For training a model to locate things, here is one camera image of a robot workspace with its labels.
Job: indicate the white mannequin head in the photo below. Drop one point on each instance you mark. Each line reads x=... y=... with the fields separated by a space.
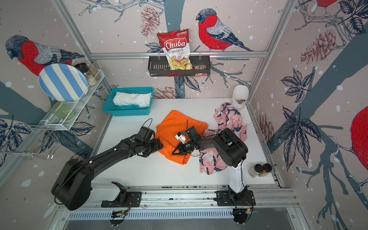
x=239 y=96

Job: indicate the metal wire rack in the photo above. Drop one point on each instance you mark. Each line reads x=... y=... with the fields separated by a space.
x=31 y=141

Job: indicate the white shorts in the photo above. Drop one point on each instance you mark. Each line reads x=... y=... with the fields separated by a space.
x=125 y=99

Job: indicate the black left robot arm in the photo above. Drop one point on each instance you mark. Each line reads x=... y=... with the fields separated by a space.
x=73 y=186

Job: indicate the beige spice jar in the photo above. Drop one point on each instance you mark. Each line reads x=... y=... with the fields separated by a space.
x=92 y=74

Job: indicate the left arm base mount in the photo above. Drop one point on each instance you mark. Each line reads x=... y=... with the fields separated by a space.
x=123 y=198

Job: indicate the blue white striped plate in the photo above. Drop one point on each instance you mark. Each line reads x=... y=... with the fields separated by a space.
x=63 y=82

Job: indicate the green glass cup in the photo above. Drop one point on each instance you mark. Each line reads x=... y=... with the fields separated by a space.
x=61 y=110

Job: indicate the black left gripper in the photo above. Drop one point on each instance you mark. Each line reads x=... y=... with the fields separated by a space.
x=158 y=145

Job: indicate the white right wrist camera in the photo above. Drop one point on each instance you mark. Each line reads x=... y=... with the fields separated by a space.
x=182 y=136

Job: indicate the clear acrylic wall shelf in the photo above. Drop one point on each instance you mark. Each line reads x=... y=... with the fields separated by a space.
x=75 y=109

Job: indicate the orange cloth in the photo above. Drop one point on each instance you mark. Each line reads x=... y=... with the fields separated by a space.
x=166 y=131

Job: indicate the red Chuba chips bag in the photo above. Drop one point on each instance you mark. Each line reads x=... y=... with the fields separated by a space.
x=176 y=47

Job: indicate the teal plastic basket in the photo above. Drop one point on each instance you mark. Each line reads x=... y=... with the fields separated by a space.
x=132 y=109

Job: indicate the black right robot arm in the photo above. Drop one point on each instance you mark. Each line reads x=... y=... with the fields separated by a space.
x=225 y=144

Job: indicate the dark lid spice jar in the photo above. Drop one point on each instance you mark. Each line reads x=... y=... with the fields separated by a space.
x=82 y=67

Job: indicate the pink patterned cloth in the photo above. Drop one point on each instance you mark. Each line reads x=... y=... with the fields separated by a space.
x=227 y=116

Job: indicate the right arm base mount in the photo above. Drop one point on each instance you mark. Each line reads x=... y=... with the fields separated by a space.
x=231 y=198

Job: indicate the black lid shaker bottle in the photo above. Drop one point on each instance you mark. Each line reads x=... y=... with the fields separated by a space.
x=255 y=170

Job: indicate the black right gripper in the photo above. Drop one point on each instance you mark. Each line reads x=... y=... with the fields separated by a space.
x=179 y=147

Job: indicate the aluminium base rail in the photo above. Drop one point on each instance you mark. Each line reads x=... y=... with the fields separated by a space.
x=192 y=196

